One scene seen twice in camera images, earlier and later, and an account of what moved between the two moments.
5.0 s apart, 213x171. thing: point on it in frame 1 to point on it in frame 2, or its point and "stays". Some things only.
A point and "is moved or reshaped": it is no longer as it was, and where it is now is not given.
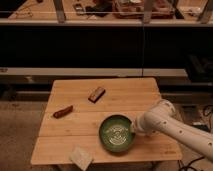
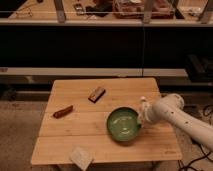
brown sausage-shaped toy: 64,111 stays
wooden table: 76,108 stays
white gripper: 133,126 to 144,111
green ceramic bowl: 115,133 is moved or reshaped
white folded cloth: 82,158 stays
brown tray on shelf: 133,9 stays
